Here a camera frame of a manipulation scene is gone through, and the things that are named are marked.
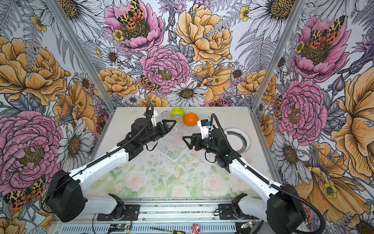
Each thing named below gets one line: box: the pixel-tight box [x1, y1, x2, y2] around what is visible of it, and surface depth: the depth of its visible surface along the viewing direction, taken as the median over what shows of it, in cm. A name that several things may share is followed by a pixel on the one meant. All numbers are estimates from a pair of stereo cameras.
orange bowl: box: [183, 112, 199, 127], surface depth 110 cm
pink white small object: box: [190, 223, 201, 234], surface depth 67 cm
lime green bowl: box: [170, 106, 186, 118], surface depth 114 cm
